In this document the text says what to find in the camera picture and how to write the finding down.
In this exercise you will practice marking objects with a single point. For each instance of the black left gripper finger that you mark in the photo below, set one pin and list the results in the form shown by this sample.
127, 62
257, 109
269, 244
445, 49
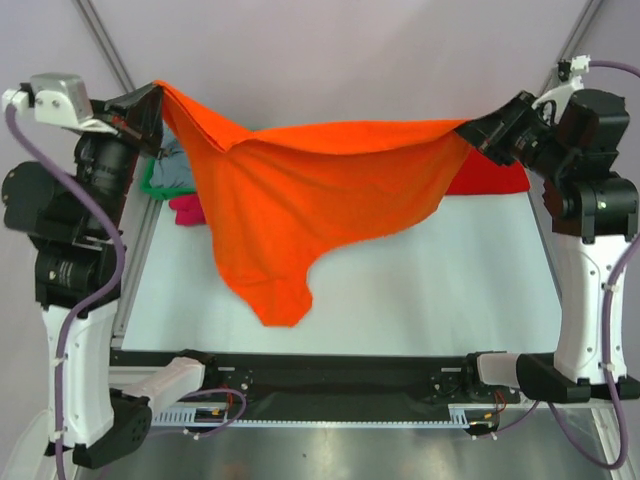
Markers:
137, 99
153, 120

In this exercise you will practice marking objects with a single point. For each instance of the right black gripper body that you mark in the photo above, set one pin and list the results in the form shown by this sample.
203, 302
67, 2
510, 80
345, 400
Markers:
505, 132

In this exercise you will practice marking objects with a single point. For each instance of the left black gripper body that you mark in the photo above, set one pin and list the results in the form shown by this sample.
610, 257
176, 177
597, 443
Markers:
117, 120

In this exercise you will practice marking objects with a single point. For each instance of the orange t-shirt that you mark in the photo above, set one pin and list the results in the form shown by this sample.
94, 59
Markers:
276, 200

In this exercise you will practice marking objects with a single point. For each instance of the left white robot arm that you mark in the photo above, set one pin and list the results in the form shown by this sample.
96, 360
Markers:
68, 199

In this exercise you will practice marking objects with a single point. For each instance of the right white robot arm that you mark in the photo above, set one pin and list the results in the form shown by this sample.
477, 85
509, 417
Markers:
571, 142

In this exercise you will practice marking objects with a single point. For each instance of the grey t-shirt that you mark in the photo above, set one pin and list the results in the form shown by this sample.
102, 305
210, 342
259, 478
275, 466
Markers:
172, 168

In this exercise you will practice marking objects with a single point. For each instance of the folded red t-shirt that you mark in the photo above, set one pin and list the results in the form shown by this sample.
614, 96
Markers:
480, 176

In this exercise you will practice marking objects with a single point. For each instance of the green plastic bin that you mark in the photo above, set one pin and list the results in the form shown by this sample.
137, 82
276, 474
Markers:
161, 193

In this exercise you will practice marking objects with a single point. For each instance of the magenta t-shirt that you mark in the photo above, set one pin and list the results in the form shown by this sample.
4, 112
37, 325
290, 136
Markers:
188, 210

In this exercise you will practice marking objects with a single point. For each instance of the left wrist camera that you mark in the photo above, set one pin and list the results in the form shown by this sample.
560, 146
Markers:
56, 99

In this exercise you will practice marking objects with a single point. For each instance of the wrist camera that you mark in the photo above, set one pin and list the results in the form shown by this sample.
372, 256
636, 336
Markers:
568, 79
56, 99

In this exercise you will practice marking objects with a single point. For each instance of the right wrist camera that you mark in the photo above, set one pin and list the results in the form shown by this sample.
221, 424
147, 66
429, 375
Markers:
568, 79

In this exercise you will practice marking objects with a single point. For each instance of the aluminium corner post left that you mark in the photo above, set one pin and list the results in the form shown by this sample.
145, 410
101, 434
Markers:
97, 30

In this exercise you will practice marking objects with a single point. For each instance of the aluminium corner post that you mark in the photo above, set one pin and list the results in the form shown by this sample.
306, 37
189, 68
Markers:
97, 30
578, 32

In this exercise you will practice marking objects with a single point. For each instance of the aluminium corner post right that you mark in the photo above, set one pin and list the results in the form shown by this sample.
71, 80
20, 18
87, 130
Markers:
578, 32

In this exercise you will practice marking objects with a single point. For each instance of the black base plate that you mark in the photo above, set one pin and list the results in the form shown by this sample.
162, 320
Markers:
331, 387

